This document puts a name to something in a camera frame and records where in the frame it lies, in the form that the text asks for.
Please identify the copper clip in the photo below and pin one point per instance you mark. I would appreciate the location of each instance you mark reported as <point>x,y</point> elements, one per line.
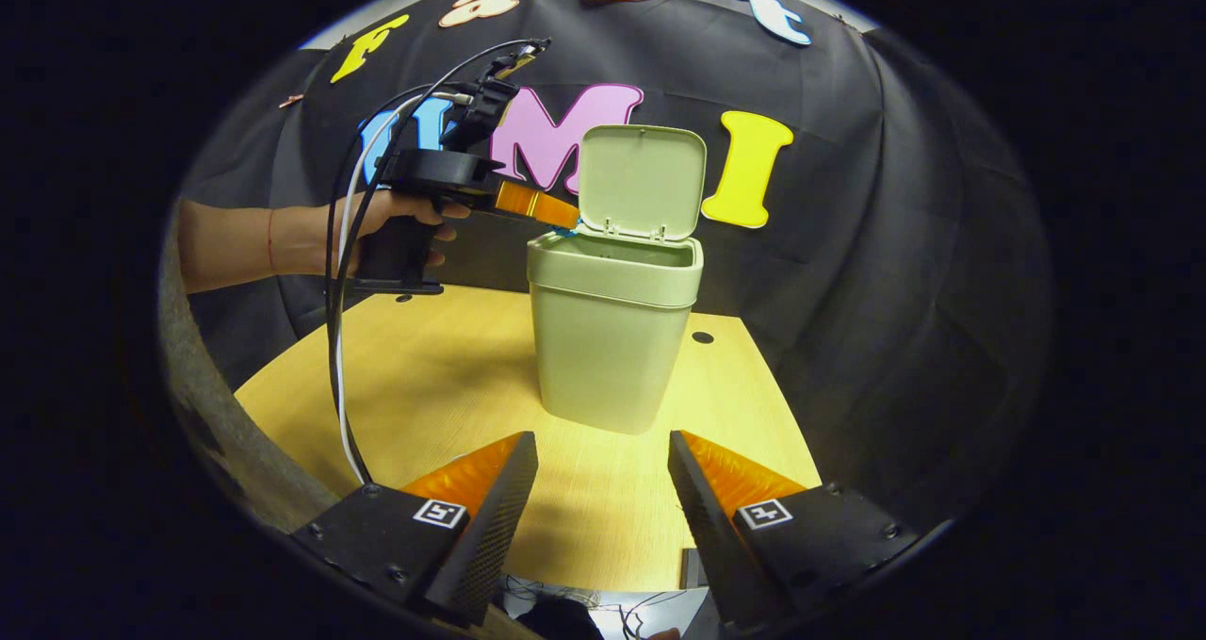
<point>290,101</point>

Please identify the wooden desktop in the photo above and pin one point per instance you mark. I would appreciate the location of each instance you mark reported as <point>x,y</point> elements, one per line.
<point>424,385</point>

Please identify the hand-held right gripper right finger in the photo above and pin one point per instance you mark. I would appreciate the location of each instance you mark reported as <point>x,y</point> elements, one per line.
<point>702,517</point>

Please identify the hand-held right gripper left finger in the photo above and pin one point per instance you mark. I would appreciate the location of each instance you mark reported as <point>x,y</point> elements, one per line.
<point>499,517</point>

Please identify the pale green garbage bin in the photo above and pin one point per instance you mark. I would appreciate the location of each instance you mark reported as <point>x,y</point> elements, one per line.
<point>603,338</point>

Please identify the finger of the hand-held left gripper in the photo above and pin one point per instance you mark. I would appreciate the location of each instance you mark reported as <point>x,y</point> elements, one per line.
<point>537,205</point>

